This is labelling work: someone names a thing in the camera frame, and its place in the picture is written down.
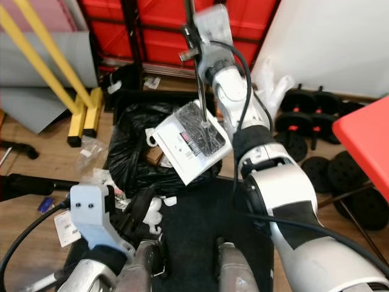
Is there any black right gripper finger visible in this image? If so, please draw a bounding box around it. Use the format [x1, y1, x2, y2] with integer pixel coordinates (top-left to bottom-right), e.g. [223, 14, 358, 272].
[181, 22, 202, 46]

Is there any white long-handled dustpan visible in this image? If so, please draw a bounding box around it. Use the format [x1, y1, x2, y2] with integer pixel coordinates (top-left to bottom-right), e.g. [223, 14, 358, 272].
[152, 0, 233, 186]

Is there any black floor mat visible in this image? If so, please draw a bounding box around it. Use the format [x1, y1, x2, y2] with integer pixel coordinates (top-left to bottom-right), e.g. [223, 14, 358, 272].
[64, 176, 274, 292]

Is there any folded red plastic table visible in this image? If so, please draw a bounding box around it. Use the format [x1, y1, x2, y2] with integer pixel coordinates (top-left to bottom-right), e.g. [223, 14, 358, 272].
[82, 0, 280, 64]

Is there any grey robot left leg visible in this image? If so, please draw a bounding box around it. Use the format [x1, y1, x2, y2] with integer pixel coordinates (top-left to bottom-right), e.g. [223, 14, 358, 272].
[114, 239, 168, 292]

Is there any grey robot leg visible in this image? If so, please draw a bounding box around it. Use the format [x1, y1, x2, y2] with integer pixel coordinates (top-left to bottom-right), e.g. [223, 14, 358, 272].
[215, 239, 275, 292]
[114, 239, 168, 292]

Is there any brown cardboard piece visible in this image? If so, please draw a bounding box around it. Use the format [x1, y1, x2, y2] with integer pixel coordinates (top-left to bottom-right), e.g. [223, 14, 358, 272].
[146, 148, 165, 166]

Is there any black garbage bag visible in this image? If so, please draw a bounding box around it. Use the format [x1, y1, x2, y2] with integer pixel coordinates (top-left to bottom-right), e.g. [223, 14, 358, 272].
[106, 102, 244, 195]

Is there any black metal hand truck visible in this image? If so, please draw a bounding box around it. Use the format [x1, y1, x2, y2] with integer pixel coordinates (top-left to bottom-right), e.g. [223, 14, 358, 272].
[109, 0, 219, 107]

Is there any white plastic hook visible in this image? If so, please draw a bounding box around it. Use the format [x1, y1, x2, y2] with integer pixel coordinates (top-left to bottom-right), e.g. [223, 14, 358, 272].
[146, 127, 162, 148]

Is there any small clear plastic bag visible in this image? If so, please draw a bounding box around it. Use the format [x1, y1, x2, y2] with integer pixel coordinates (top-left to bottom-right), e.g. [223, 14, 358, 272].
[78, 137, 105, 166]

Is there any black bag with white tag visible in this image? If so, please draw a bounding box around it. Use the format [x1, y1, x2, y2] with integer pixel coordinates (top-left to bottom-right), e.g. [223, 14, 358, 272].
[100, 63, 143, 93]

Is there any small blue object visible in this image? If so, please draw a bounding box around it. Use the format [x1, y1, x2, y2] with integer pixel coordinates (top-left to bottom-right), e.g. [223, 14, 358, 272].
[36, 196, 54, 214]

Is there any white plastic bag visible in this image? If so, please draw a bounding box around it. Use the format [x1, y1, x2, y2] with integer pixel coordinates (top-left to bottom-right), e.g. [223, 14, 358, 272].
[254, 56, 297, 122]

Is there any black dumbbell weight plate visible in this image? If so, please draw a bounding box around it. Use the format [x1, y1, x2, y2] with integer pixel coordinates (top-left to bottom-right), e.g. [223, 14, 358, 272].
[274, 85, 312, 122]
[310, 87, 373, 133]
[277, 123, 312, 163]
[327, 166, 373, 212]
[303, 156, 341, 196]
[345, 184, 389, 232]

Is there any grey rolled yoga mat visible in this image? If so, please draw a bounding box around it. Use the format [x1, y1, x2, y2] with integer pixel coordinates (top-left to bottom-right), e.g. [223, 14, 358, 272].
[0, 30, 98, 134]

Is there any grey robot right leg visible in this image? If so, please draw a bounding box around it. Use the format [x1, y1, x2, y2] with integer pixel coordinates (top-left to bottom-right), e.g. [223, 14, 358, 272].
[215, 239, 275, 292]

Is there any pink foam puzzle mat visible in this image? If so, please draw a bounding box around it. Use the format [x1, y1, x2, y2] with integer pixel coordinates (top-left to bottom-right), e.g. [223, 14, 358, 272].
[0, 0, 80, 31]

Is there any unfolded red plastic table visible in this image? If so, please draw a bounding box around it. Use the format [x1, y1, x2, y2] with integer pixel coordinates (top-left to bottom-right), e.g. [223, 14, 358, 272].
[332, 94, 389, 232]

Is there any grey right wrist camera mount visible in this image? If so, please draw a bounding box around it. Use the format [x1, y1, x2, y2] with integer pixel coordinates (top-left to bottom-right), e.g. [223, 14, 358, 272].
[193, 3, 242, 69]

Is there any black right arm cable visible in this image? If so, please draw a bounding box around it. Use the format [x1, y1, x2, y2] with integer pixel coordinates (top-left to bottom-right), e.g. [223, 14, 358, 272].
[219, 40, 389, 277]

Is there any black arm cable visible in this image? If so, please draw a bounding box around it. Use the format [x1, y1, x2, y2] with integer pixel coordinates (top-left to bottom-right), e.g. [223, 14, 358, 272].
[219, 40, 389, 277]
[0, 196, 77, 290]

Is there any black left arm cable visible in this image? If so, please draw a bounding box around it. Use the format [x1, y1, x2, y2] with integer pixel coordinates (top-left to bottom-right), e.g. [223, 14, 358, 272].
[0, 196, 77, 290]

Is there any yellow metal dip bar frame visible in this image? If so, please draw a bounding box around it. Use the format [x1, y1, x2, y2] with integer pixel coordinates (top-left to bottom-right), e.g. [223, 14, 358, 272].
[0, 0, 104, 148]

